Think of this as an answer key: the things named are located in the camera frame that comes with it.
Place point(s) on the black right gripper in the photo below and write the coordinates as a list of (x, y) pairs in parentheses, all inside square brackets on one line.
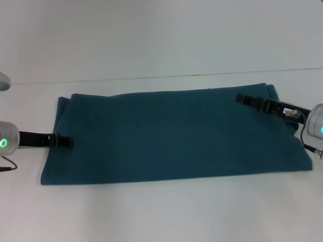
[(287, 111)]

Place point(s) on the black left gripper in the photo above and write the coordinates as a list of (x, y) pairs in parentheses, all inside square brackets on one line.
[(34, 138)]

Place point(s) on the teal t-shirt with FREE print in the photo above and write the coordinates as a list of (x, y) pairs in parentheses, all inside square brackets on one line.
[(176, 136)]

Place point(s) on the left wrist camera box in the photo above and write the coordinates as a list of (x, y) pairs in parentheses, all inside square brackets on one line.
[(4, 82)]

